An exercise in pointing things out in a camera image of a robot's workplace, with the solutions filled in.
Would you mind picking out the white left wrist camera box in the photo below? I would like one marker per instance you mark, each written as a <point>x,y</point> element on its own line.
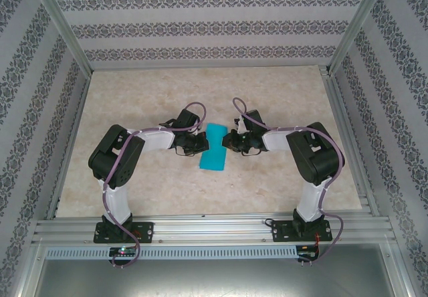
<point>201,132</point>

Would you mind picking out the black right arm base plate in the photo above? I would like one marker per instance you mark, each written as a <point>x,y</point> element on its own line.
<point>281,231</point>

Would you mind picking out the grey sheet metal tray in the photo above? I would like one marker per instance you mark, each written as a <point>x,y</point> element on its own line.
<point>214,280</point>

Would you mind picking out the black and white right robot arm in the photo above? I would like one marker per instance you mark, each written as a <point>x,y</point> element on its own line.
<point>314,156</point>

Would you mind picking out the teal paper sheet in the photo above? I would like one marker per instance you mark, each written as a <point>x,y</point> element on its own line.
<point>214,153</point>

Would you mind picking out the aluminium side rail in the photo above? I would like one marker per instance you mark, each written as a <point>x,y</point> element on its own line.
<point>349,143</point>
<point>69,143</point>

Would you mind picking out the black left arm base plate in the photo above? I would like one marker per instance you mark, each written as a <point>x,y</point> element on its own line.
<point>145,231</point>

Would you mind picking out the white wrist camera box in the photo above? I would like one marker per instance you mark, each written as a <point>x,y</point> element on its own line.
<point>201,132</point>
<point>240,126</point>

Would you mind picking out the aluminium frame post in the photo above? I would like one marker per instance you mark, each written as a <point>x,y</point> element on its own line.
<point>61,22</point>
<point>358,22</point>

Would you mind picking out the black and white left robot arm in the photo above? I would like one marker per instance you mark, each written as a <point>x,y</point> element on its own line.
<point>113,156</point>

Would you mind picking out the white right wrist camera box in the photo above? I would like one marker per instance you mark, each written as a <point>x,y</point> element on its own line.
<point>240,126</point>

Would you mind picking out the aluminium mounting rail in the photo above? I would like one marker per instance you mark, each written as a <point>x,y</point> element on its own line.
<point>214,230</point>

